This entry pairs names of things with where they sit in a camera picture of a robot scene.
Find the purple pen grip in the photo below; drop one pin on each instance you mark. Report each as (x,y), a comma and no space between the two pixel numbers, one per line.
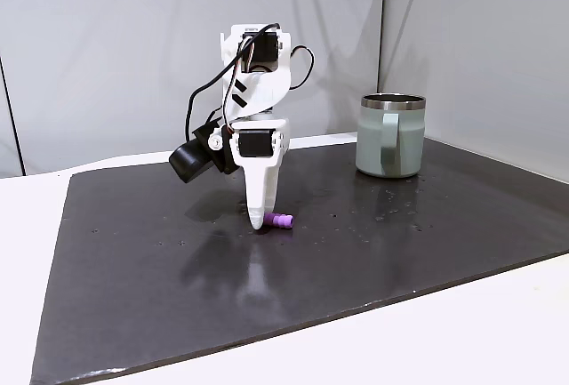
(281,220)

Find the black table mat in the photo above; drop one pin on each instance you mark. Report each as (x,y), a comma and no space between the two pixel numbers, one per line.
(311,269)

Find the pale green steel-rimmed mug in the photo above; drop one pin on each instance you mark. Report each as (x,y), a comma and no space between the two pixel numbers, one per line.
(391,145)

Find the black oval camera box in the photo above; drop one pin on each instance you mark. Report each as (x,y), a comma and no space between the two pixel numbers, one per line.
(189,162)

